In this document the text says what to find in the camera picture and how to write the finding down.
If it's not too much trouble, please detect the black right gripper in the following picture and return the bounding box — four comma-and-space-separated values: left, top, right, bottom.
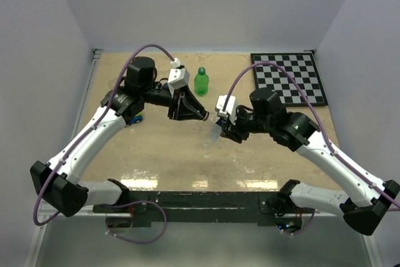
219, 106, 273, 143

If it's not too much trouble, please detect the green bottle cap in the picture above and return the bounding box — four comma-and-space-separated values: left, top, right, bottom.
198, 67, 206, 74

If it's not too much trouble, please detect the clear Pepsi bottle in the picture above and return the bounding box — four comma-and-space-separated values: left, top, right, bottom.
209, 113, 226, 142

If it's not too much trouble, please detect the black white chessboard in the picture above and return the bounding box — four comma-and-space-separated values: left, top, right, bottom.
250, 52, 328, 107

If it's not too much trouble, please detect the black bottle cap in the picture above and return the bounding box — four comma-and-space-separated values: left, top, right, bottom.
202, 111, 209, 121

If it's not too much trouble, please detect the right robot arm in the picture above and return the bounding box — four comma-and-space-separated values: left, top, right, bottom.
216, 88, 399, 236

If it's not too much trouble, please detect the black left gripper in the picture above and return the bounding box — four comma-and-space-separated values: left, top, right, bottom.
143, 84, 205, 122

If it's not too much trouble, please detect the colourful toy car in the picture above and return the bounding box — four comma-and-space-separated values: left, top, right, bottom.
126, 112, 143, 127

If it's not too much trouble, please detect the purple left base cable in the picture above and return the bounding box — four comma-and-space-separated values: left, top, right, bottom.
105, 200, 169, 244

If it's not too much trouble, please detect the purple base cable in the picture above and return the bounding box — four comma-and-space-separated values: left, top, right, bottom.
279, 210, 316, 236
105, 200, 169, 244

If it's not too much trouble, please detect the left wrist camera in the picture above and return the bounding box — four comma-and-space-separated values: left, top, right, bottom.
167, 58, 190, 96

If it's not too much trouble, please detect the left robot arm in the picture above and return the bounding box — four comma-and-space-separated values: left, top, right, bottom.
30, 57, 209, 217

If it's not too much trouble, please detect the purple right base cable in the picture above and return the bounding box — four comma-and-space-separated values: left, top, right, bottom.
279, 210, 316, 236

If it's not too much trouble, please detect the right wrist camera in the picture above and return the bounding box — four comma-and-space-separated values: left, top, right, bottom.
215, 95, 238, 124

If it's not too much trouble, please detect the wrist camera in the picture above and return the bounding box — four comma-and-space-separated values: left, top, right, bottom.
215, 95, 238, 124
167, 58, 190, 96

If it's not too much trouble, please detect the green plastic bottle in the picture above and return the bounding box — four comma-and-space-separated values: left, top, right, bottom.
194, 72, 209, 96

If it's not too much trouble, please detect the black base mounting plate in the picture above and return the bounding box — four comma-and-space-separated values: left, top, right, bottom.
92, 190, 316, 228

